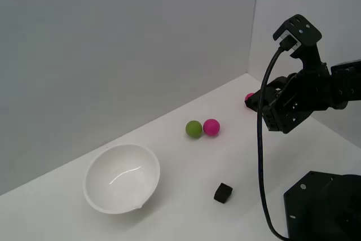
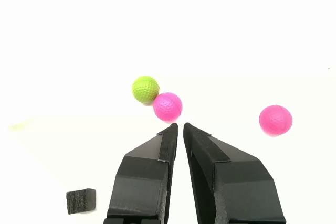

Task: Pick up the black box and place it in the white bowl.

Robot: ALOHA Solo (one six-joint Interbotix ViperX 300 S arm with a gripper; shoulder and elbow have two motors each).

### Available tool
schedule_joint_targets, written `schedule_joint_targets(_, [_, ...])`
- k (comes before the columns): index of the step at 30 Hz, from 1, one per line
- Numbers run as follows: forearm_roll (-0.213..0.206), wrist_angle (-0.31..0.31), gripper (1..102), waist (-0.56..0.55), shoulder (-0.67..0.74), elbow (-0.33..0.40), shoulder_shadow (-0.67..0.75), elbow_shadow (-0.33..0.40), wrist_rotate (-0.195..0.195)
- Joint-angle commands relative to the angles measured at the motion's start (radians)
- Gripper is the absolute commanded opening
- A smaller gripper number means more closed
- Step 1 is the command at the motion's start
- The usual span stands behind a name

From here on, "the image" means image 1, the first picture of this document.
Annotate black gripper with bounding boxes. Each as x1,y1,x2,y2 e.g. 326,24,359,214
246,65,334,135

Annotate green ball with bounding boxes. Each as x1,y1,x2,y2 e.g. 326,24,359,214
185,120,203,139

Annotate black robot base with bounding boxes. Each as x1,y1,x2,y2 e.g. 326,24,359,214
283,170,361,241

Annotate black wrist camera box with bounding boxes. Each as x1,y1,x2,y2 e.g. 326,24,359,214
272,14,323,59

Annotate white bowl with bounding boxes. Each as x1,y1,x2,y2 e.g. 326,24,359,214
83,143,161,215

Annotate pink ball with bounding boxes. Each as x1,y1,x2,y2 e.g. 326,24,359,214
202,118,221,137
244,92,256,107

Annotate small black box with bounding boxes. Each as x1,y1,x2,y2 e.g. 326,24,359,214
213,182,234,205

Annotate thick black camera cable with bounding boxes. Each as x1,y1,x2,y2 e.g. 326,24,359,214
256,40,292,241

